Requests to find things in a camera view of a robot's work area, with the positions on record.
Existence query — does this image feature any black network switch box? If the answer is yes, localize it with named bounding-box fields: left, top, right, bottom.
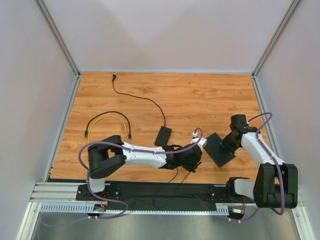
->
left=204, top=132, right=236, bottom=168

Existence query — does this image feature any yellow ethernet cable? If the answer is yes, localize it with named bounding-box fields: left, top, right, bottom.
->
left=87, top=115, right=129, bottom=138

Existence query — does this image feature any black ethernet cable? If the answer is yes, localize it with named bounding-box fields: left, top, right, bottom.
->
left=83, top=111, right=132, bottom=140

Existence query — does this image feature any thin black power cable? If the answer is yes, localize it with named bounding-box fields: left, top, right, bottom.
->
left=111, top=73, right=201, bottom=208

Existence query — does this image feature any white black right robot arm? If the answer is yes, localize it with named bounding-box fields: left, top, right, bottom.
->
left=218, top=114, right=298, bottom=215

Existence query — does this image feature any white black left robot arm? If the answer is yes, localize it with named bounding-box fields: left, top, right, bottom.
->
left=87, top=133, right=207, bottom=193

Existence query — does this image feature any black power adapter brick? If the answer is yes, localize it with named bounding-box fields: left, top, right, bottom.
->
left=154, top=126, right=172, bottom=147

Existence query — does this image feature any black base mat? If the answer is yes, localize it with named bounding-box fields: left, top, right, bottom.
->
left=47, top=177, right=236, bottom=212

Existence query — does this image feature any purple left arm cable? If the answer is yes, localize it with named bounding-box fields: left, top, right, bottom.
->
left=39, top=127, right=204, bottom=228

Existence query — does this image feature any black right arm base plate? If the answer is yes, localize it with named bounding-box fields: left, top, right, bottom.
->
left=209, top=184, right=240, bottom=203

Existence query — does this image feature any right aluminium frame post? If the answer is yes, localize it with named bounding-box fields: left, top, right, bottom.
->
left=251, top=0, right=302, bottom=79

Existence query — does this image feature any aluminium frame post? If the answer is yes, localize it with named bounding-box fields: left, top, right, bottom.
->
left=34, top=0, right=81, bottom=77
left=251, top=0, right=302, bottom=79

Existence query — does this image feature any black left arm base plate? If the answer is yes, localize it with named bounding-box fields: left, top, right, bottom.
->
left=75, top=184, right=121, bottom=201

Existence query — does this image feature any grey slotted cable duct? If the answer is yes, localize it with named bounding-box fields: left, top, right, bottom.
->
left=39, top=202, right=244, bottom=216

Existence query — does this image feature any aluminium frame rail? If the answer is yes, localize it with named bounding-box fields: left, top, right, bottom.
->
left=31, top=178, right=298, bottom=211

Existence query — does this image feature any left aluminium frame post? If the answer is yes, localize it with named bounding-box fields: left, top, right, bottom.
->
left=34, top=0, right=81, bottom=77

